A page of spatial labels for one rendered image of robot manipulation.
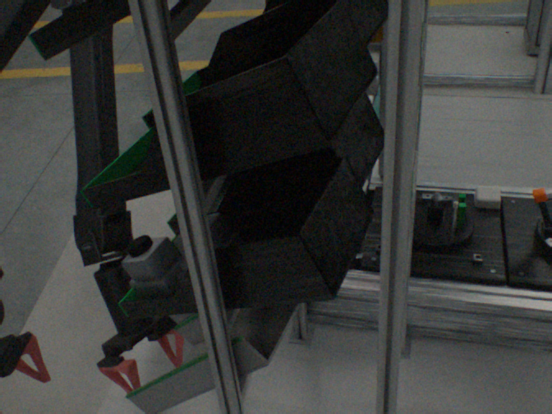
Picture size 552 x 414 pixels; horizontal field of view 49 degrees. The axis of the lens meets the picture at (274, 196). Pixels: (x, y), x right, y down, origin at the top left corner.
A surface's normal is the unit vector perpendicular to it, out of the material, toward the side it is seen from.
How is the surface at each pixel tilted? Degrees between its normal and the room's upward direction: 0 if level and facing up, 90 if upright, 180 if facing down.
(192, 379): 90
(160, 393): 90
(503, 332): 90
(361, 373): 0
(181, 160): 90
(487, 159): 0
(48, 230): 0
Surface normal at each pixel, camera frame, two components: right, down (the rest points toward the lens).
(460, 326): -0.23, 0.59
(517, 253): -0.08, -0.80
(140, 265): -0.46, 0.58
